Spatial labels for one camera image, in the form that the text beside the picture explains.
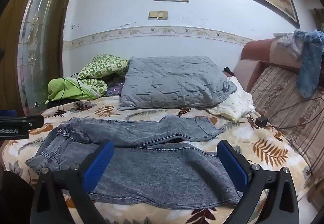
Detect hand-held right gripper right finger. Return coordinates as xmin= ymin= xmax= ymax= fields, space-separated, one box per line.
xmin=217 ymin=140 xmax=300 ymax=224

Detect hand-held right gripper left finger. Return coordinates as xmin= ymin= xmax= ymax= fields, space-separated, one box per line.
xmin=30 ymin=140 xmax=115 ymax=224

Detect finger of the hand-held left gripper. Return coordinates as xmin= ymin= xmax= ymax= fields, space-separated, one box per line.
xmin=0 ymin=110 xmax=44 ymax=129

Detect grey denim pants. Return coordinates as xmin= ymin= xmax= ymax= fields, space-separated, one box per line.
xmin=25 ymin=115 xmax=244 ymax=208

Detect leaf print bedsheet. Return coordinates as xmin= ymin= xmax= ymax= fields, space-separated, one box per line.
xmin=1 ymin=95 xmax=312 ymax=224

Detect lime green cloth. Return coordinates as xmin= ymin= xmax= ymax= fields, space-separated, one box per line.
xmin=46 ymin=78 xmax=98 ymax=105

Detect black power adapter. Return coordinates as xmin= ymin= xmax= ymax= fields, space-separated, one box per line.
xmin=255 ymin=116 xmax=269 ymax=128

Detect white crumpled cloth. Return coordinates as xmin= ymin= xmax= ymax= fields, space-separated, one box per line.
xmin=208 ymin=77 xmax=257 ymax=123

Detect purple cloth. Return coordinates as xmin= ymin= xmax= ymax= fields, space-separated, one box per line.
xmin=106 ymin=83 xmax=124 ymax=97

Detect striped floral cushion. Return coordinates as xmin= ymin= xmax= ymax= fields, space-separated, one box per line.
xmin=249 ymin=65 xmax=324 ymax=184

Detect wooden door with glass pane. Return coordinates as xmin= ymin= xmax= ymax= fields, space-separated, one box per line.
xmin=0 ymin=0 xmax=85 ymax=117

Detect green patterned blanket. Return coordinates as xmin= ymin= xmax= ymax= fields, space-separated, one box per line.
xmin=76 ymin=54 xmax=130 ymax=99

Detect grey quilted pillow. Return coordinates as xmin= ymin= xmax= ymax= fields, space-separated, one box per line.
xmin=118 ymin=56 xmax=237 ymax=110

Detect pink upholstered headboard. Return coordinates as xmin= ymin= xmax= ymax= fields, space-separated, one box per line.
xmin=232 ymin=38 xmax=302 ymax=93

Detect light blue jeans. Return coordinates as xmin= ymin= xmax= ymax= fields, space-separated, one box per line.
xmin=294 ymin=29 xmax=324 ymax=99

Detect white garment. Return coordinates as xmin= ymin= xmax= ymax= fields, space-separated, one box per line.
xmin=273 ymin=33 xmax=304 ymax=60

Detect thin black cable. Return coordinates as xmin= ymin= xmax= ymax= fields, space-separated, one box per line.
xmin=57 ymin=73 xmax=85 ymax=113

